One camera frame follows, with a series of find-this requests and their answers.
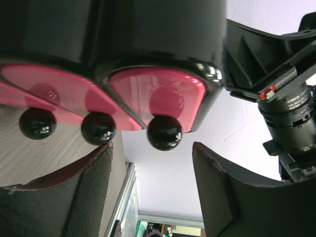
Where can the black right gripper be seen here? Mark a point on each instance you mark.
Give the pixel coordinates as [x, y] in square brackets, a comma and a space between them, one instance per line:
[264, 67]

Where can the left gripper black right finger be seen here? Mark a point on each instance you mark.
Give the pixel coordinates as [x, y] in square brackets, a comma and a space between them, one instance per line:
[237, 202]

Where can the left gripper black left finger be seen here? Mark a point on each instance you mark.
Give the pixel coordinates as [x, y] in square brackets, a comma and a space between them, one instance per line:
[68, 202]

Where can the black top drawer knob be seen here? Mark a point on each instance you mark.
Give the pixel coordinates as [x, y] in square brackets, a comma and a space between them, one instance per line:
[164, 133]

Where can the black drawer knob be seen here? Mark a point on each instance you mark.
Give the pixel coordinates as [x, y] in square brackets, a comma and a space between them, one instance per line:
[98, 128]
[37, 124]
[164, 133]

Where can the pink top drawer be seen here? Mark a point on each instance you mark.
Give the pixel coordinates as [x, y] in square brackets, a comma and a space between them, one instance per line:
[153, 91]

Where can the pink drawer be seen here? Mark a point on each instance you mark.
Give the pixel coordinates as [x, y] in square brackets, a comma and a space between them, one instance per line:
[14, 97]
[70, 91]
[153, 91]

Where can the black drawer organizer box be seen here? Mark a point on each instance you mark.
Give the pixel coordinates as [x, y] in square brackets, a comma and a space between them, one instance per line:
[96, 38]

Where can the black middle drawer knob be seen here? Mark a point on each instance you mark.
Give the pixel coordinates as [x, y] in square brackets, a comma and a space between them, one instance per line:
[98, 128]

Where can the black bottom drawer knob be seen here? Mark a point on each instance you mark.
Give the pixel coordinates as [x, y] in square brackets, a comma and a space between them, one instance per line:
[37, 124]

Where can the pink middle drawer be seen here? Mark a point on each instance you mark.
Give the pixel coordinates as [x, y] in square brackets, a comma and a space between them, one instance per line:
[70, 91]

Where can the pink bottom drawer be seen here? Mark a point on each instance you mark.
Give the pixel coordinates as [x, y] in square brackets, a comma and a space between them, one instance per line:
[14, 97]

